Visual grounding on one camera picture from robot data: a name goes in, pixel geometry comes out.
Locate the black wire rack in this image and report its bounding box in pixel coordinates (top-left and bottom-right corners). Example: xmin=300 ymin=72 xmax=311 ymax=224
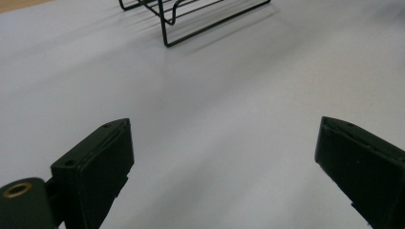
xmin=117 ymin=0 xmax=272 ymax=49

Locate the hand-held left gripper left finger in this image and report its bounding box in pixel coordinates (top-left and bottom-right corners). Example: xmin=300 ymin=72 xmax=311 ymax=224
xmin=50 ymin=117 xmax=136 ymax=229

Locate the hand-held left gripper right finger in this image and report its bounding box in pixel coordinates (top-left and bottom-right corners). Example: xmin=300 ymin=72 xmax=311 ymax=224
xmin=313 ymin=115 xmax=405 ymax=229

